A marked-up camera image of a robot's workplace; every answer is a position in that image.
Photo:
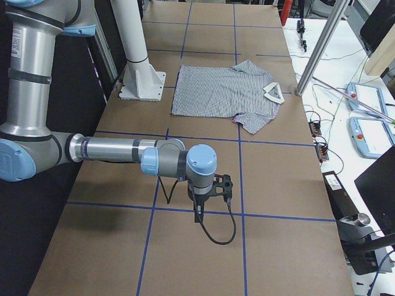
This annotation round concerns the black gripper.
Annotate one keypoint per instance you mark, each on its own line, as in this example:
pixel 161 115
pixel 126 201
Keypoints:
pixel 199 198

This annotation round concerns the striped polo shirt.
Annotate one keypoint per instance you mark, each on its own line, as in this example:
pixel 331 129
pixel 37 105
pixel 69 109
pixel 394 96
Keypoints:
pixel 244 92

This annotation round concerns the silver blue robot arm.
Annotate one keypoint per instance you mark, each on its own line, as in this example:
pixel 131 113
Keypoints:
pixel 29 147

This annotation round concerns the lower small circuit board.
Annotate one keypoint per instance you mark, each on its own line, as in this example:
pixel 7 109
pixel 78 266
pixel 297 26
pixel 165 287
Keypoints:
pixel 322 152

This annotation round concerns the small circuit board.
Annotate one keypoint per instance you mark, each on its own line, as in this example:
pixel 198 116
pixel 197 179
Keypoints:
pixel 322 152
pixel 314 127

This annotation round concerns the upper small circuit board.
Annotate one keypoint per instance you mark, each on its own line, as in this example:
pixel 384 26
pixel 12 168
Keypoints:
pixel 314 127

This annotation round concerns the black box with label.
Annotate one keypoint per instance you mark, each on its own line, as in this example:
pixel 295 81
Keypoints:
pixel 340 201

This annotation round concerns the black stand with metal knob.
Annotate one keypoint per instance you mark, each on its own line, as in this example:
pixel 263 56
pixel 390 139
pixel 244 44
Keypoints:
pixel 364 248

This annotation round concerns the black monitor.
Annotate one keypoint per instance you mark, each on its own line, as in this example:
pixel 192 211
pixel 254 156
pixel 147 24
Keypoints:
pixel 376 187

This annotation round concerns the lower blue teach pendant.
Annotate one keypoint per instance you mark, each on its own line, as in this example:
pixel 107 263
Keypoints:
pixel 372 136

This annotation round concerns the black selfie stick tool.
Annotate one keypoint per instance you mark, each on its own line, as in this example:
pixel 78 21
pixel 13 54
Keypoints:
pixel 301 31

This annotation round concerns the metal rod green tip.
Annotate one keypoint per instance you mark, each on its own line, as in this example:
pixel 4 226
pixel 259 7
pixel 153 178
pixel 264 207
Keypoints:
pixel 354 99

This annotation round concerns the red cylinder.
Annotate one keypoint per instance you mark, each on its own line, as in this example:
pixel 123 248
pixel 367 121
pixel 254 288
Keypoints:
pixel 287 5

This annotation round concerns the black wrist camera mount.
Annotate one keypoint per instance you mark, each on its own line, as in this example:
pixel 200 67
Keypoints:
pixel 223 186

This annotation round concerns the white camera pole base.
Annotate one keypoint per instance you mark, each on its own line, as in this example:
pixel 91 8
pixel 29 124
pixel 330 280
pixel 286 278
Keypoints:
pixel 140 81

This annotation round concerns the aluminium frame post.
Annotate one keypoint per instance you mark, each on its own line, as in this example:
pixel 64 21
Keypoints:
pixel 323 40

